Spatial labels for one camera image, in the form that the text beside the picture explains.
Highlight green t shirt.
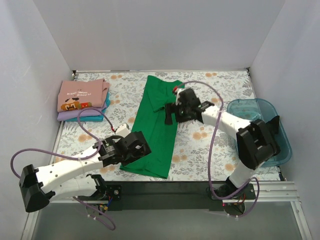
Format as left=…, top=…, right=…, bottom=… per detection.
left=120, top=75, right=182, bottom=179

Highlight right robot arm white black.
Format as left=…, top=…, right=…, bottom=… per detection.
left=164, top=87, right=281, bottom=200

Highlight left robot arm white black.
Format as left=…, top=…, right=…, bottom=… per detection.
left=19, top=131, right=152, bottom=213

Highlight teal folded t shirt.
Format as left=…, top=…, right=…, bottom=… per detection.
left=65, top=92, right=111, bottom=123

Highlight floral patterned table mat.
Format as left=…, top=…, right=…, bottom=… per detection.
left=49, top=70, right=281, bottom=182

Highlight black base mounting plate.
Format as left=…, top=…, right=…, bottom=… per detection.
left=77, top=181, right=257, bottom=212

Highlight lilac folded t shirt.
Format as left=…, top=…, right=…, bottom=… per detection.
left=57, top=109, right=103, bottom=122

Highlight blue transparent plastic bin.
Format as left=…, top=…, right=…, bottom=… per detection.
left=227, top=98, right=292, bottom=167

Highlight pink folded printed t shirt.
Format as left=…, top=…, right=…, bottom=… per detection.
left=57, top=78, right=110, bottom=113

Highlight black t shirt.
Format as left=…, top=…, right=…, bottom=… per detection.
left=266, top=115, right=280, bottom=135

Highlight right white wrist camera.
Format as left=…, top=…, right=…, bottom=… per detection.
left=173, top=87, right=185, bottom=106

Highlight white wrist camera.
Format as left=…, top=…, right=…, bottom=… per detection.
left=115, top=123, right=131, bottom=138
left=173, top=87, right=185, bottom=106

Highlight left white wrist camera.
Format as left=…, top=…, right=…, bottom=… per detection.
left=115, top=123, right=131, bottom=138

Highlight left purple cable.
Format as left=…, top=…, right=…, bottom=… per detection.
left=10, top=107, right=117, bottom=231

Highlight aluminium frame rail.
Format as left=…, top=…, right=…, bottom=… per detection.
left=22, top=181, right=312, bottom=240

